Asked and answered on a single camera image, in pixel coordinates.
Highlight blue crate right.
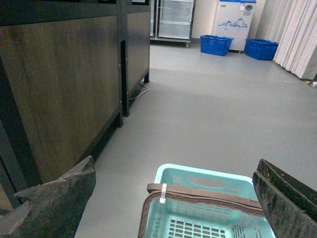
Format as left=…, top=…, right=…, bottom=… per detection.
left=245, top=38, right=279, bottom=61

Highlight blue crate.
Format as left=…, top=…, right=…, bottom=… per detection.
left=200, top=35, right=234, bottom=56
left=245, top=38, right=279, bottom=61

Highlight light blue plastic basket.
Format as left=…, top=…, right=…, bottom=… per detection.
left=138, top=164, right=274, bottom=238

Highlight dark wooden display stand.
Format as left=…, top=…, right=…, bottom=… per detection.
left=0, top=0, right=150, bottom=215

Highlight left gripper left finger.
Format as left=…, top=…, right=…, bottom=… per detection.
left=0, top=156, right=96, bottom=238

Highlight glass door fridge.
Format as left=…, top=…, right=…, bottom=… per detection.
left=150, top=0, right=196, bottom=44

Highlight grey floor cable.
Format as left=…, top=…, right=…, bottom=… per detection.
left=128, top=83, right=150, bottom=101

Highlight white curtain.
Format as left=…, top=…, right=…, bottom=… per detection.
left=256, top=0, right=317, bottom=80

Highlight white chest freezer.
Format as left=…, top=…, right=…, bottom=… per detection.
left=212, top=0, right=257, bottom=52

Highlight blue crate left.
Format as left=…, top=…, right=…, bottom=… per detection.
left=200, top=35, right=234, bottom=56

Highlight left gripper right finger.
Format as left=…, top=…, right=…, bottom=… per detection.
left=253, top=159, right=317, bottom=238

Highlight brown basket handle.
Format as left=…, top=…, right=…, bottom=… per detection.
left=138, top=183, right=271, bottom=238

